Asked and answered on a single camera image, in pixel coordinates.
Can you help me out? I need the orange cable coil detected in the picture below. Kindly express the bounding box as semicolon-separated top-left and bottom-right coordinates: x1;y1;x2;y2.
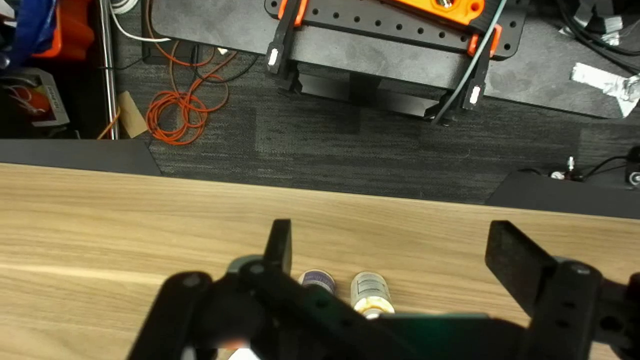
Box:
144;38;237;148

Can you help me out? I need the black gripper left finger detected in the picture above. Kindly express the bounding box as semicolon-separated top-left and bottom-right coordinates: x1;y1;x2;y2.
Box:
265;218;293;275

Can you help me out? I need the green label white pill bottle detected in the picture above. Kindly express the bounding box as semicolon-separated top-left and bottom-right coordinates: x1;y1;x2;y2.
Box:
350;272;397;321

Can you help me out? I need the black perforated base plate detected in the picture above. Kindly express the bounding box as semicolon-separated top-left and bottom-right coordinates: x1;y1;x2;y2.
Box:
262;0;529;60

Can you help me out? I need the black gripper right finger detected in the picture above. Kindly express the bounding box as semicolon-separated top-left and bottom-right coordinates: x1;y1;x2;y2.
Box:
484;220;557;317

